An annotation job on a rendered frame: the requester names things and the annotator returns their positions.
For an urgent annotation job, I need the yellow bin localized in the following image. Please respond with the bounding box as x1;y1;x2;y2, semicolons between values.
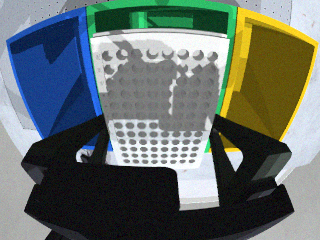
219;7;319;141

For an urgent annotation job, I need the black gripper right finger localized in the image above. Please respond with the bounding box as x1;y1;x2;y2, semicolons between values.
209;113;292;206

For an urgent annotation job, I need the blue bin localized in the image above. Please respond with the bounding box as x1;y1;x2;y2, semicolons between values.
6;7;103;139

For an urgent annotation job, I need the green bin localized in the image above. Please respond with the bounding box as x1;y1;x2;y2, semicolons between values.
86;0;237;115

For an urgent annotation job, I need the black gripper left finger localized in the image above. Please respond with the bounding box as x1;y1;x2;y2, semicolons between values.
27;113;110;164

